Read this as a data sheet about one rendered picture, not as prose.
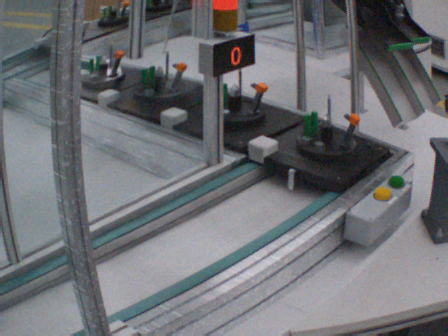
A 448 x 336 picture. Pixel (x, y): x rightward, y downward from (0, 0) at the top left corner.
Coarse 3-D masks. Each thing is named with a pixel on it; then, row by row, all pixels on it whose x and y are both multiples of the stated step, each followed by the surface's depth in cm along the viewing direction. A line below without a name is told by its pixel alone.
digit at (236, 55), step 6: (234, 42) 146; (240, 42) 147; (228, 48) 145; (234, 48) 146; (240, 48) 148; (228, 54) 146; (234, 54) 147; (240, 54) 148; (228, 60) 146; (234, 60) 148; (240, 60) 149; (228, 66) 147; (234, 66) 148; (240, 66) 149
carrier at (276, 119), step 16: (240, 80) 182; (224, 96) 181; (240, 96) 177; (224, 112) 173; (240, 112) 177; (256, 112) 175; (272, 112) 183; (288, 112) 183; (224, 128) 174; (240, 128) 174; (256, 128) 174; (272, 128) 174; (288, 128) 176; (224, 144) 168; (240, 144) 166
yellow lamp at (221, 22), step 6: (216, 12) 143; (222, 12) 142; (228, 12) 142; (234, 12) 143; (216, 18) 144; (222, 18) 143; (228, 18) 143; (234, 18) 144; (216, 24) 144; (222, 24) 144; (228, 24) 144; (234, 24) 144; (216, 30) 145; (222, 30) 144; (228, 30) 144
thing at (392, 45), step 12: (336, 0) 173; (360, 0) 182; (372, 0) 178; (360, 12) 168; (372, 12) 179; (384, 12) 176; (360, 24) 170; (372, 24) 173; (384, 24) 176; (372, 36) 168; (384, 36) 171; (396, 36) 174; (384, 48) 166; (396, 48) 167; (408, 48) 171
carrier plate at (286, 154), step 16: (320, 128) 175; (336, 128) 175; (288, 144) 167; (272, 160) 160; (288, 160) 160; (304, 160) 160; (352, 160) 160; (368, 160) 160; (384, 160) 165; (304, 176) 156; (320, 176) 153; (336, 176) 153; (352, 176) 153
